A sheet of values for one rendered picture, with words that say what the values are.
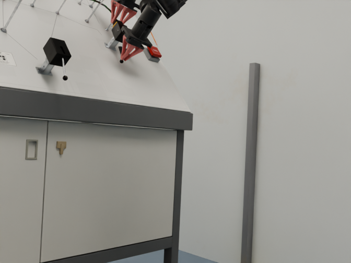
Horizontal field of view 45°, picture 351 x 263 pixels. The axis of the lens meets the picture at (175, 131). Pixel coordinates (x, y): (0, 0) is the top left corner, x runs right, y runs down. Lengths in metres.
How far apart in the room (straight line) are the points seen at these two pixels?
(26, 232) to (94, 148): 0.31
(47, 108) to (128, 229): 0.51
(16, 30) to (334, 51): 1.61
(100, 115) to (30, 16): 0.39
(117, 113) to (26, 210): 0.39
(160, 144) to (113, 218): 0.32
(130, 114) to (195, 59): 1.67
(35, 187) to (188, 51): 2.04
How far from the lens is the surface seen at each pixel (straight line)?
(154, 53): 1.66
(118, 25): 1.51
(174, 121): 1.50
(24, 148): 1.19
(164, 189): 1.55
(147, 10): 1.40
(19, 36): 1.31
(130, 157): 1.41
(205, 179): 2.83
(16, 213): 1.20
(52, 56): 1.17
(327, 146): 2.32
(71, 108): 1.21
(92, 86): 1.31
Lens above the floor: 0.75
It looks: 1 degrees up
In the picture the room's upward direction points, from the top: 3 degrees clockwise
